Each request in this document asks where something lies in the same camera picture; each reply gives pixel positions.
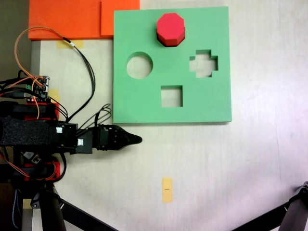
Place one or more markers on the orange foam block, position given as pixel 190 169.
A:
pixel 65 19

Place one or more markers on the small circuit board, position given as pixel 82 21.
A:
pixel 39 89

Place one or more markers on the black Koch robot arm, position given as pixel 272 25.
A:
pixel 67 137

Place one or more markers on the yellow tape piece with line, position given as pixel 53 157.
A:
pixel 167 196

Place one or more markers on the black tripod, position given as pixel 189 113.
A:
pixel 50 211

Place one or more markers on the plain yellow tape piece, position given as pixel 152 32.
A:
pixel 27 204
pixel 78 44
pixel 55 92

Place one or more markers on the red printed base mount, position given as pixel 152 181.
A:
pixel 56 109
pixel 56 170

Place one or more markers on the black table clamp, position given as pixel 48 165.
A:
pixel 26 108

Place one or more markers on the silver USB plug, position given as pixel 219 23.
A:
pixel 32 157

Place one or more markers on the red octagonal pillar block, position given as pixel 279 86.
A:
pixel 169 26

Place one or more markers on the green shape-sorting board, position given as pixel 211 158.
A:
pixel 144 36

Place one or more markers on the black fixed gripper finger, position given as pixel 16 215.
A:
pixel 130 140

